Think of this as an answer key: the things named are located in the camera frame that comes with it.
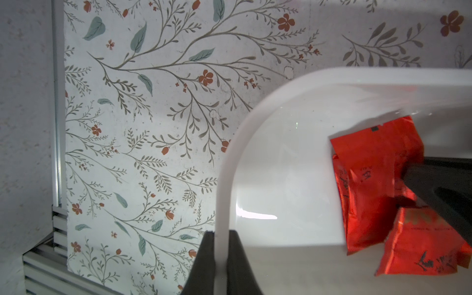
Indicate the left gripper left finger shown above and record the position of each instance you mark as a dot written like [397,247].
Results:
[202,275]

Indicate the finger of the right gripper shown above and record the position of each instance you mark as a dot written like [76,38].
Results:
[447,190]
[458,163]

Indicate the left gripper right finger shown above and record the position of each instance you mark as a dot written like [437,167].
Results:
[240,277]

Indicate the red tea bag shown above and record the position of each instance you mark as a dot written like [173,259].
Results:
[368,167]
[421,242]

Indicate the white plastic storage box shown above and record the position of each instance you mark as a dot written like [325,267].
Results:
[277,188]

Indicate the aluminium front rail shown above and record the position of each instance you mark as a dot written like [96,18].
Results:
[45,265]

